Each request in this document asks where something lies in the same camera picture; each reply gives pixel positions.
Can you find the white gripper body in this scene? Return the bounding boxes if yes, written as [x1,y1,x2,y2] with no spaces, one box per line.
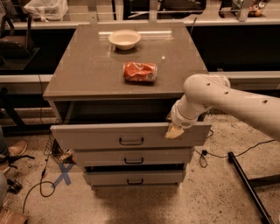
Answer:
[171,103,200,129]

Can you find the grey top drawer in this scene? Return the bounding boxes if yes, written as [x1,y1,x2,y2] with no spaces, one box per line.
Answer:
[51,99,211,150]

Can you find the grey drawer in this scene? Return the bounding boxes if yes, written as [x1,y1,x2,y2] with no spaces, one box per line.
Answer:
[84,171,186,187]
[73,148,193,167]
[51,99,211,150]

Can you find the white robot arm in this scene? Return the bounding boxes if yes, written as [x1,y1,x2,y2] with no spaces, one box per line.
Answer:
[165,74,280,141]

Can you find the grey middle drawer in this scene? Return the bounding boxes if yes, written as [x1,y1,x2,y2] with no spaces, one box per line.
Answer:
[73,148,193,167]

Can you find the grey bottom drawer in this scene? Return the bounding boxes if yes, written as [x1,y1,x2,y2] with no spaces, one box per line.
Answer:
[84,171,186,187]

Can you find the grey drawer cabinet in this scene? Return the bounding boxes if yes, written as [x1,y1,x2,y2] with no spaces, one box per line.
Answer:
[42,22,214,191]

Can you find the crushed red soda can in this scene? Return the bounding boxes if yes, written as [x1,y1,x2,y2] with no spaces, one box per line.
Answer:
[123,62,158,82]

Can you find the white paper bowl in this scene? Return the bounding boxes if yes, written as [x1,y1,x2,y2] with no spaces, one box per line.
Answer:
[108,30,141,50]

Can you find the black metal floor bar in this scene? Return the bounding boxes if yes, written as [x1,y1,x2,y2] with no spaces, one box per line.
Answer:
[227,152,280,224]

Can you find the blue tape cross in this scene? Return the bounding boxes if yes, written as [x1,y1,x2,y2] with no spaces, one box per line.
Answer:
[53,164,74,187]

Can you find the white plastic bag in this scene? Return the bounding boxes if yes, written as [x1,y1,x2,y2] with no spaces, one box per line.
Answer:
[24,0,68,22]

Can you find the dark handbag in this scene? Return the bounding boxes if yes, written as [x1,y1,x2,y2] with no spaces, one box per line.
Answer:
[0,13,34,59]

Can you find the black floor cable right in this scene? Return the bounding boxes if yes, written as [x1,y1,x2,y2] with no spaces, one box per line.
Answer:
[193,129,277,169]

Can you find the black floor cable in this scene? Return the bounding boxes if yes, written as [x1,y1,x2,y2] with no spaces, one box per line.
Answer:
[22,158,57,215]
[193,129,277,169]

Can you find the wire mesh basket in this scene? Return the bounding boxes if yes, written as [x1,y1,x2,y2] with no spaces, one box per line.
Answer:
[44,134,73,164]

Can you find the black floor cable left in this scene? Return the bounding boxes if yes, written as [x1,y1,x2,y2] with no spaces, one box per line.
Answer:
[22,158,57,215]

